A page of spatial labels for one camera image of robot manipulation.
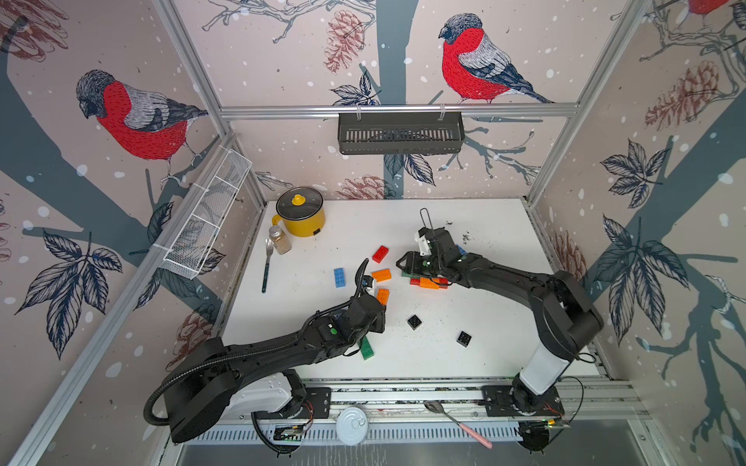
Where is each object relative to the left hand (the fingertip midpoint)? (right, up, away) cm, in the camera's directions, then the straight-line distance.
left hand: (388, 304), depth 82 cm
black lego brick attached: (+22, -11, +1) cm, 25 cm away
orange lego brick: (-2, +6, +15) cm, 16 cm away
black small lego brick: (+8, -7, +3) cm, 11 cm away
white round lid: (-9, -24, -16) cm, 30 cm away
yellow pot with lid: (-32, +28, +22) cm, 48 cm away
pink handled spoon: (+13, -25, -8) cm, 29 cm away
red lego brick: (+9, +4, +12) cm, 16 cm away
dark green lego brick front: (-6, -13, -1) cm, 14 cm away
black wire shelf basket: (+5, +56, +22) cm, 61 cm away
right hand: (+5, +12, +8) cm, 15 cm away
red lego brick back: (-2, +12, +22) cm, 25 cm away
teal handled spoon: (-44, +15, +23) cm, 51 cm away
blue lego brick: (-16, +5, +12) cm, 21 cm away
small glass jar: (-38, +17, +19) cm, 45 cm away
